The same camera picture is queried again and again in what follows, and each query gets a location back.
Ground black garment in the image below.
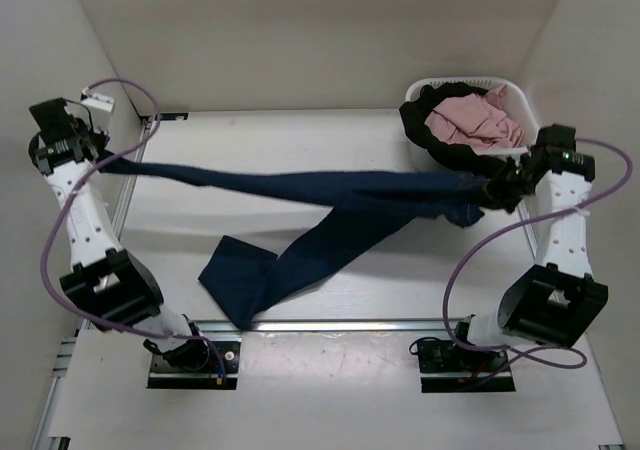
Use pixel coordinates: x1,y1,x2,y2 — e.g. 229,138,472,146
399,82,506,178

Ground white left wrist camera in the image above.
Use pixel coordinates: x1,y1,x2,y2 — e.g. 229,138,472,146
81,87,115,121

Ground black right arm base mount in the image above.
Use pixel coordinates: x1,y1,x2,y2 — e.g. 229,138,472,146
409,336,516,394

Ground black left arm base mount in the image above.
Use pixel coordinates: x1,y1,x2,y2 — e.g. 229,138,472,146
147,339,241,390

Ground dark blue denim trousers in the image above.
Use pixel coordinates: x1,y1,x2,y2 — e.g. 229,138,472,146
101,153,487,330

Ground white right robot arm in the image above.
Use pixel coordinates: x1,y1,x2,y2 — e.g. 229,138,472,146
449,125,608,370

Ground white front cover board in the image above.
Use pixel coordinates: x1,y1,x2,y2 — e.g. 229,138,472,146
51,330,620,448

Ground pink garment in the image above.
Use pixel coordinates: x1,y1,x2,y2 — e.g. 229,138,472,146
425,85,524,151

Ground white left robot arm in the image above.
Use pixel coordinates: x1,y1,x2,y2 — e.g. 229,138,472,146
29,94,210,370

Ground white plastic laundry basket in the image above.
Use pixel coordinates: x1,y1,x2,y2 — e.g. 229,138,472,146
405,76,540,159

